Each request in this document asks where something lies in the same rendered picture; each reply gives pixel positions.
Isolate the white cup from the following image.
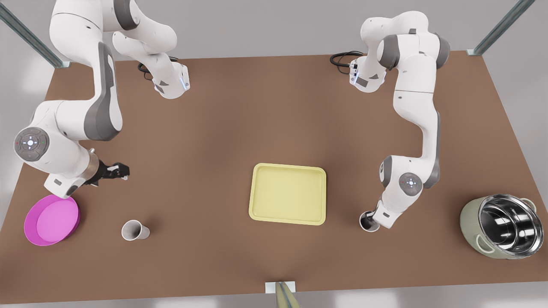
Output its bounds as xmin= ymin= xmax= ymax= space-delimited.
xmin=359 ymin=210 xmax=381 ymax=233
xmin=121 ymin=219 xmax=151 ymax=242

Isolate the yellow rectangular tray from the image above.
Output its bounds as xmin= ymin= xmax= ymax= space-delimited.
xmin=248 ymin=163 xmax=327 ymax=226

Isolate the pink round plate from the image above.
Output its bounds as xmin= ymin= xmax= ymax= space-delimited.
xmin=24 ymin=194 xmax=81 ymax=247

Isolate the green pot with steel interior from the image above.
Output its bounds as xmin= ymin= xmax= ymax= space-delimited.
xmin=459 ymin=194 xmax=539 ymax=260

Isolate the black cable loop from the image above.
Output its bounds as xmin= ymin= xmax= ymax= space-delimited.
xmin=330 ymin=51 xmax=365 ymax=69
xmin=137 ymin=56 xmax=181 ymax=83

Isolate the silver frame post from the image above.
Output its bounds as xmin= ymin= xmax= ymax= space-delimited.
xmin=466 ymin=0 xmax=536 ymax=56
xmin=265 ymin=281 xmax=297 ymax=308
xmin=0 ymin=3 xmax=71 ymax=69

